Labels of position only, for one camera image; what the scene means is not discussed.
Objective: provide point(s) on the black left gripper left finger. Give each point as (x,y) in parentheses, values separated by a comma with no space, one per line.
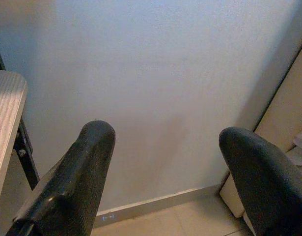
(72,186)

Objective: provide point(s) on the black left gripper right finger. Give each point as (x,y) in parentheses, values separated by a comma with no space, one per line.
(268,186)

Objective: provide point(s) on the grey baseboard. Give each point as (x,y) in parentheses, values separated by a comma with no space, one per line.
(153,204)

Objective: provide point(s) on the white cabinet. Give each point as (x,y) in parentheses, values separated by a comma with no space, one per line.
(283,103)

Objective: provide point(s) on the light wood desk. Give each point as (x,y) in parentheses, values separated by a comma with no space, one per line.
(6,110)

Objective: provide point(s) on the black metal desk frame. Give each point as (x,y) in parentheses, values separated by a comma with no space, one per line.
(28,167)

